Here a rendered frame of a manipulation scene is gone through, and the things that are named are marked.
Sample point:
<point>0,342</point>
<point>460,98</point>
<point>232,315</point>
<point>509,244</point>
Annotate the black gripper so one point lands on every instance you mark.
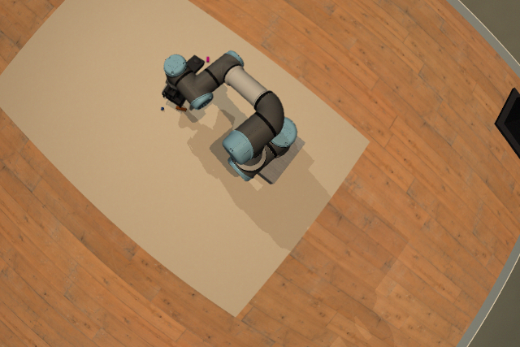
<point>178,97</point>

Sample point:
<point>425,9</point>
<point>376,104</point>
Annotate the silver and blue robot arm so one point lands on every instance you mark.
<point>245,143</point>

